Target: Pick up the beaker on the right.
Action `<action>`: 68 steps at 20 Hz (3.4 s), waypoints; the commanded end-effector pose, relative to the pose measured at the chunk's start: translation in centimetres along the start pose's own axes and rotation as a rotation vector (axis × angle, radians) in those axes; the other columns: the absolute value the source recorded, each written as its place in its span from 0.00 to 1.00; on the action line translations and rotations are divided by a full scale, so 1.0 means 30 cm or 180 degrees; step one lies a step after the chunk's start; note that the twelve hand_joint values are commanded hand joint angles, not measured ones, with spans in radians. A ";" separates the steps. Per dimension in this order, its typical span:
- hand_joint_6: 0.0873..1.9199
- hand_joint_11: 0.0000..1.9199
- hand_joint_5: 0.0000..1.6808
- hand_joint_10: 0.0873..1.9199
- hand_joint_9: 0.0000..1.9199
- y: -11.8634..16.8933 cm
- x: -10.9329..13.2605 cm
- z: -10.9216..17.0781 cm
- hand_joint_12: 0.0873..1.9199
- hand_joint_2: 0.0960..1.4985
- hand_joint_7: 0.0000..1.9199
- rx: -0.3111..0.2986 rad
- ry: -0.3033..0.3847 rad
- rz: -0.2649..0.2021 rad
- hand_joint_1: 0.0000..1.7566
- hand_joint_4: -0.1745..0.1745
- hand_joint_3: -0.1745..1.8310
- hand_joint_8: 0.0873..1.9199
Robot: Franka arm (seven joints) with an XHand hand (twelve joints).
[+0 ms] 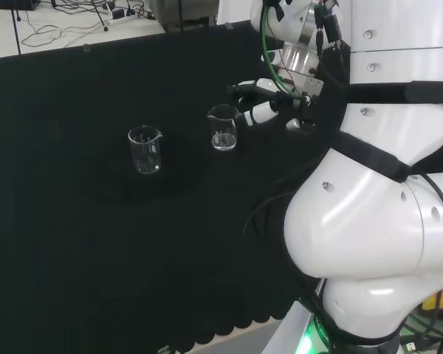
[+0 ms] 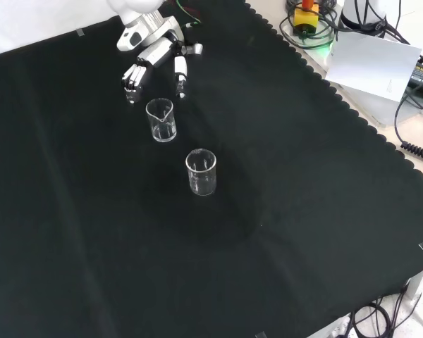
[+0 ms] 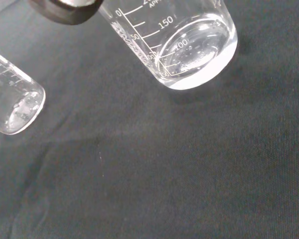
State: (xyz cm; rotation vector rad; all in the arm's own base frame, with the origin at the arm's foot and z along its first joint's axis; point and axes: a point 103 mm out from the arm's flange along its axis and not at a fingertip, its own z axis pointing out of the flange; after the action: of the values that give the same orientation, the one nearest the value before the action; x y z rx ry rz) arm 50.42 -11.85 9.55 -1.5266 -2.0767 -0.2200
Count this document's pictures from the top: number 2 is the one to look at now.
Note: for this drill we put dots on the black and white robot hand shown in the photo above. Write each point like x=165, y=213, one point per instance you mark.
x=157, y=53

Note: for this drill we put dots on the clear glass beaker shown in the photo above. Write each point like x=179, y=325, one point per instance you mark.
x=164, y=135
x=202, y=190

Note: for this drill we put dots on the yellow stop button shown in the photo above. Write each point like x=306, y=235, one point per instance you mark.
x=306, y=19

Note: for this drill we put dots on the black bench cloth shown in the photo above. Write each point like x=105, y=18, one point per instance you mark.
x=127, y=229

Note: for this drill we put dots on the white wrist camera shell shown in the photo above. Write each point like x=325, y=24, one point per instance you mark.
x=128, y=40

